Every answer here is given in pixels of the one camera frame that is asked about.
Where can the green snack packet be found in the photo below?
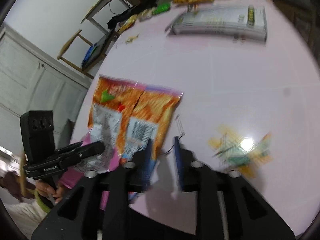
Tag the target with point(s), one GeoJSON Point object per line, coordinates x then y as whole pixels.
{"type": "Point", "coordinates": [161, 8]}

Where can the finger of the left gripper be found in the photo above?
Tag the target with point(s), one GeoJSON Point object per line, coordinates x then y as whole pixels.
{"type": "Point", "coordinates": [87, 151]}

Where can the orange pink snack bag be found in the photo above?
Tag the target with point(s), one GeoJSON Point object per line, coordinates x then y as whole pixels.
{"type": "Point", "coordinates": [124, 115]}

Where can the yellow chips packet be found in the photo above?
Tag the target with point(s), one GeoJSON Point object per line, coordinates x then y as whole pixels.
{"type": "Point", "coordinates": [129, 22]}

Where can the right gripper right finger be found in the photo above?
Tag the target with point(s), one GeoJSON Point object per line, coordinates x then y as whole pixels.
{"type": "Point", "coordinates": [227, 205]}

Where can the white grey cardboard box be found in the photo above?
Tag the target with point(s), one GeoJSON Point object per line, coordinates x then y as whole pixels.
{"type": "Point", "coordinates": [233, 20]}

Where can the left hand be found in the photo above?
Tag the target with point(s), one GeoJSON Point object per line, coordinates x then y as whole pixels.
{"type": "Point", "coordinates": [46, 190]}

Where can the beige snack packet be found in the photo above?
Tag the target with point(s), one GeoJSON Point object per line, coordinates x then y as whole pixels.
{"type": "Point", "coordinates": [146, 14]}

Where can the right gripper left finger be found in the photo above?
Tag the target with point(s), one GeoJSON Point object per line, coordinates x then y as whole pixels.
{"type": "Point", "coordinates": [96, 206]}

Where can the white panelled door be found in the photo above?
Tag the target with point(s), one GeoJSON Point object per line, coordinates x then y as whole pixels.
{"type": "Point", "coordinates": [31, 80]}

